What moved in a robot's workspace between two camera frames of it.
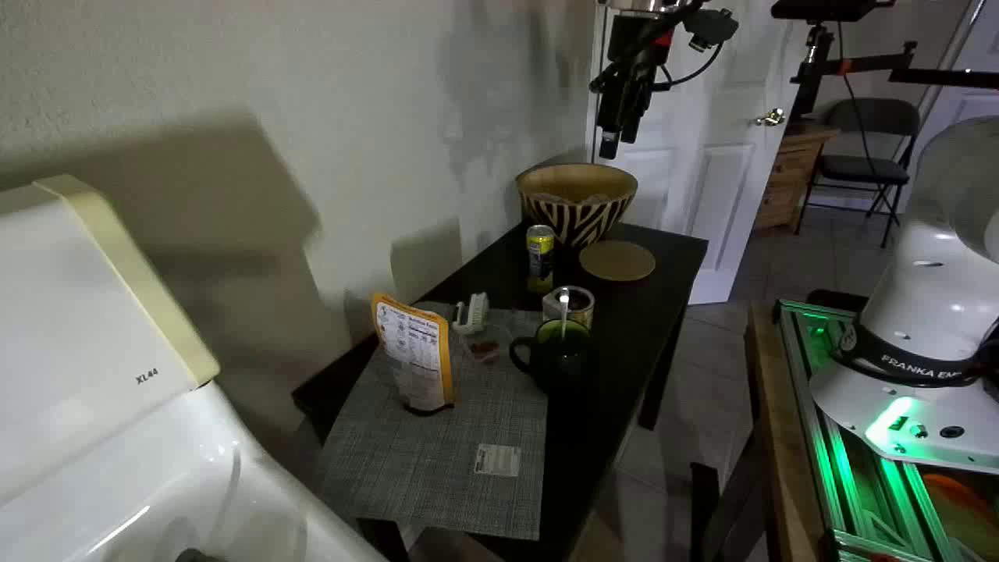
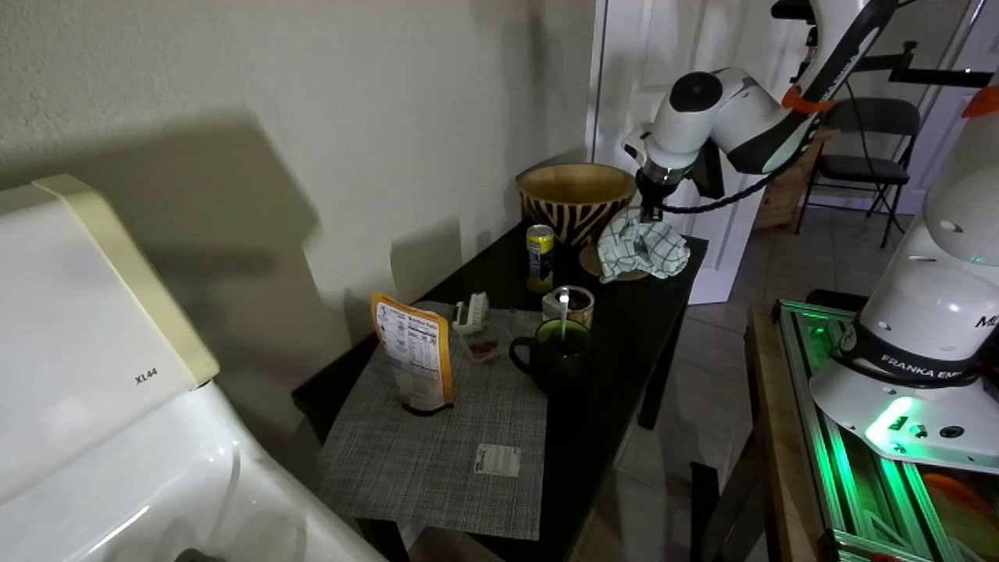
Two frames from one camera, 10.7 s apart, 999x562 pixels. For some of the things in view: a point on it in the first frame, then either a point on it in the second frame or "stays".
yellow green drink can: x=542 y=244 stays
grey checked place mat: x=475 y=467 stays
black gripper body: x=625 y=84 to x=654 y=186
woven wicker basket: x=580 y=202 stays
